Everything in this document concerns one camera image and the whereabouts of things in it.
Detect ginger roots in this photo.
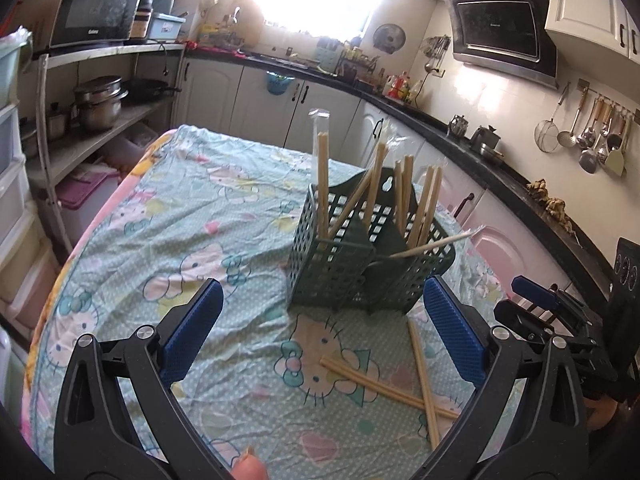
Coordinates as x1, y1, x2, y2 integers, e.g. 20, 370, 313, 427
527, 180, 573, 231

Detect person's left hand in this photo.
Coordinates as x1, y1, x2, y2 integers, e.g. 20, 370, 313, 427
234, 452, 269, 480

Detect green plastic utensil basket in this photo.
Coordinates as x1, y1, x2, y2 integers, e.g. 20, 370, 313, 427
287, 167, 457, 315

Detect small hanging metal utensils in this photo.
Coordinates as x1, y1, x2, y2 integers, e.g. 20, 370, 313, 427
422, 35, 451, 73

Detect sauce bottles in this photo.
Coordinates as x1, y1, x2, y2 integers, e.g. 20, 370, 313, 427
387, 72, 421, 103

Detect black microwave oven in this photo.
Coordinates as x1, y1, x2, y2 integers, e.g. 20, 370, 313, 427
50, 0, 146, 48

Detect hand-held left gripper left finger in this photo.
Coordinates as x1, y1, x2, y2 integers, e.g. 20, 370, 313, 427
54, 279, 236, 480

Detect white shelf rack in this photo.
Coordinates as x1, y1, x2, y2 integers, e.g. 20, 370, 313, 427
27, 42, 186, 251

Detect round wooden cutting board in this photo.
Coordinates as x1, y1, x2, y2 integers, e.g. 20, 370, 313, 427
235, 0, 266, 46

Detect row of hanging cooking utensils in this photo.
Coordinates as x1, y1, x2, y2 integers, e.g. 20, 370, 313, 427
577, 97, 632, 178

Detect black range hood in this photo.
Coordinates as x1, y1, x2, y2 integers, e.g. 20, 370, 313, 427
439, 0, 558, 91

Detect stacked steel pots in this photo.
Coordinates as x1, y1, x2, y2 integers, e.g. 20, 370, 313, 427
72, 76, 128, 131

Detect cartoon cat printed tablecloth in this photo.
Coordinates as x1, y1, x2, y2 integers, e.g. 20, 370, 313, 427
22, 124, 531, 480

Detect blue plastic box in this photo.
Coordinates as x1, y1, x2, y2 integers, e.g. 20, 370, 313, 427
150, 12, 186, 41

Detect person's right hand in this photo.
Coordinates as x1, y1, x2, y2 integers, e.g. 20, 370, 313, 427
586, 395, 622, 432

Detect pink lidded storage box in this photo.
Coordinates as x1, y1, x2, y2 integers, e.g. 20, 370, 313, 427
55, 170, 121, 226

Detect teal knife holder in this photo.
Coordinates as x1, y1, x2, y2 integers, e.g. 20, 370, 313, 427
317, 37, 341, 73

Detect white wall cabinet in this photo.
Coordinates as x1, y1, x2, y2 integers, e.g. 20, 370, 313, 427
545, 0, 640, 63

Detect small steel pot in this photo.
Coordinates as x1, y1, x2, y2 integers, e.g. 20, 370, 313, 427
47, 105, 71, 141

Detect teal hanging bin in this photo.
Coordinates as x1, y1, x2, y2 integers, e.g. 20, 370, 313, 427
265, 72, 293, 96

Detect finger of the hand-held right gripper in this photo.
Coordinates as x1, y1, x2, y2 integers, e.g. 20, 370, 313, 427
511, 275, 563, 313
494, 299, 572, 344

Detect white base cabinets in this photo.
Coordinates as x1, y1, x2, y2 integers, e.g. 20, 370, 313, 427
175, 55, 616, 301

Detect steel pot with lid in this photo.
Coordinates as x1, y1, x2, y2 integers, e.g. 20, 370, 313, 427
470, 125, 503, 156

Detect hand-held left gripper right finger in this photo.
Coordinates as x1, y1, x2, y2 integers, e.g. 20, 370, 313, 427
400, 276, 591, 480

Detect wire spice rack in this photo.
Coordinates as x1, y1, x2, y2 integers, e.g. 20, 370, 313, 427
340, 45, 378, 86

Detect black frying pan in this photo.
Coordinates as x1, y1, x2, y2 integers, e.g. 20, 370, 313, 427
122, 79, 181, 101

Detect round wall exhaust fan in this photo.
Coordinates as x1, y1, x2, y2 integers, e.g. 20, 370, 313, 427
372, 23, 406, 53

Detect plastic storage drawers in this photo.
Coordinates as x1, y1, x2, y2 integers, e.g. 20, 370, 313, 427
0, 30, 56, 331

